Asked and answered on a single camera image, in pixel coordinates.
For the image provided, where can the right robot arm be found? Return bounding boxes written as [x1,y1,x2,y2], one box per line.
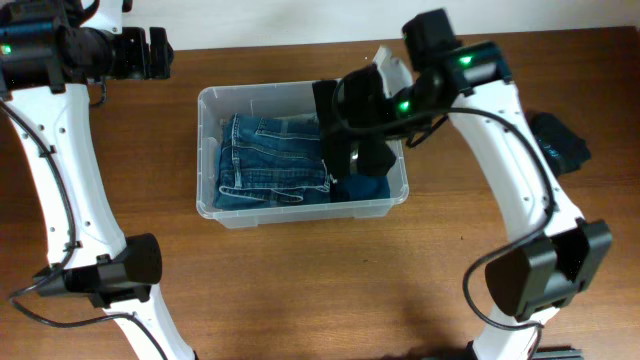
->
[393,9,613,359]

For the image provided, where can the clear plastic storage bin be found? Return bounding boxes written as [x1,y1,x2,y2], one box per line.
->
[195,81,409,229]

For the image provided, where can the black garment with tape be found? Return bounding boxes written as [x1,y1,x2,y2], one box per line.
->
[312,65,396,181]
[528,112,592,177]

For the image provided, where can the light blue jeans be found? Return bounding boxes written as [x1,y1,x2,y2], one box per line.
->
[222,113,319,129]

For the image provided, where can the black aluminium rail base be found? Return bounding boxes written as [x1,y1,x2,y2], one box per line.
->
[532,348,584,360]

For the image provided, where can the blue garment with tape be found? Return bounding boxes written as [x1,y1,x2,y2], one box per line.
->
[330,175,390,202]

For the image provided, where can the dark blue jeans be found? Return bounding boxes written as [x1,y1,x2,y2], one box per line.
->
[214,117,331,211]

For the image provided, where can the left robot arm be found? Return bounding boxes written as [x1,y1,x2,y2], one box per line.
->
[1,0,195,359]

